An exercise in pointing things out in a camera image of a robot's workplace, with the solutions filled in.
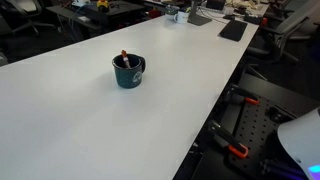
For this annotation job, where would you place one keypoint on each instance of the dark side desk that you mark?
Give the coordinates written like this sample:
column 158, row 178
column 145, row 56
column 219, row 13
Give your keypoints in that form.
column 80, row 19

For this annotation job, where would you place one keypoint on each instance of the orange handled clamp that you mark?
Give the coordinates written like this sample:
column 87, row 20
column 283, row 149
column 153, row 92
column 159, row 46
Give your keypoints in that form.
column 247, row 95
column 235, row 146

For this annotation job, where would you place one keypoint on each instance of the grey monitor stand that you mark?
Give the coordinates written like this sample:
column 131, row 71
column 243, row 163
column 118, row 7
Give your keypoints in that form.
column 194, row 18

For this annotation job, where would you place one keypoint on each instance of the orange capped marker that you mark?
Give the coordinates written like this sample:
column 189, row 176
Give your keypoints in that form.
column 125, row 58

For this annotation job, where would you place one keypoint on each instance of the black office chair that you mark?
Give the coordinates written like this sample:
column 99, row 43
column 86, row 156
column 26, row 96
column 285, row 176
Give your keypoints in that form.
column 268, row 45

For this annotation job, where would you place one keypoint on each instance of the white mug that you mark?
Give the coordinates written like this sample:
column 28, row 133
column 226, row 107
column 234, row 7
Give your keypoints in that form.
column 181, row 17

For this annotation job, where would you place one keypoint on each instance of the orange handled clamp far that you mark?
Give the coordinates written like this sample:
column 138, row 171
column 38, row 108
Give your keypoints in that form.
column 247, row 95

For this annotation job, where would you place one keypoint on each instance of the dark teal enamel mug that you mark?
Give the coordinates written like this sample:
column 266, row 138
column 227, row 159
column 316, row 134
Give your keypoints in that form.
column 129, row 77

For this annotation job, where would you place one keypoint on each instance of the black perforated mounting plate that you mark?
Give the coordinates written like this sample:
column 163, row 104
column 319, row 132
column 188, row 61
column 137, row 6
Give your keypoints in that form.
column 266, row 159

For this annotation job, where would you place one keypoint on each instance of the orange handled clamp near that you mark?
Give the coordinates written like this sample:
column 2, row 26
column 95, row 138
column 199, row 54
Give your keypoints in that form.
column 235, row 146

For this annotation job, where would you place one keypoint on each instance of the black keyboard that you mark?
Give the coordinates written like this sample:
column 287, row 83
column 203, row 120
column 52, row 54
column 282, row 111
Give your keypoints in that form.
column 233, row 30

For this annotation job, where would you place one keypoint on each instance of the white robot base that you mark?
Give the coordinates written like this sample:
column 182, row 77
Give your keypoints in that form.
column 300, row 138

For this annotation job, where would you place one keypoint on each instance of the yellow red toy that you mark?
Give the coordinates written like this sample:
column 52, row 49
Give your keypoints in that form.
column 102, row 4

